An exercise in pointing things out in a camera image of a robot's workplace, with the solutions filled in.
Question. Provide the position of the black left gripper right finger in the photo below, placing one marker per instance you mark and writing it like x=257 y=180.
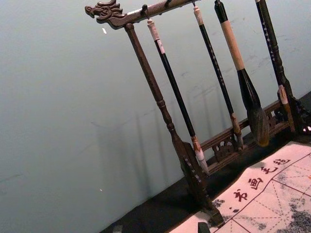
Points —
x=203 y=228

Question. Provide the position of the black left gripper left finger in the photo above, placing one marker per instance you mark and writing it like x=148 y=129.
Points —
x=117 y=229

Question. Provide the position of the black table cloth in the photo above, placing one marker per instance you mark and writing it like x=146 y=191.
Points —
x=155 y=213

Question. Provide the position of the white calligraphy practice cloth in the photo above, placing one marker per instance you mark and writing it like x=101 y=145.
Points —
x=272 y=194

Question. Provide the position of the black brush with white cap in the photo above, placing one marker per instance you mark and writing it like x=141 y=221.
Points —
x=170 y=72

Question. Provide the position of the dark wooden dragon-head brush rack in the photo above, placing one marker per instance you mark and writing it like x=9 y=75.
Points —
x=145 y=70

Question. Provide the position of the thin black calligraphy brush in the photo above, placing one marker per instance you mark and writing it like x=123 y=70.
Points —
x=213 y=58

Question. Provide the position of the black brush with white lettering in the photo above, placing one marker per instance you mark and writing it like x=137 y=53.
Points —
x=268 y=43

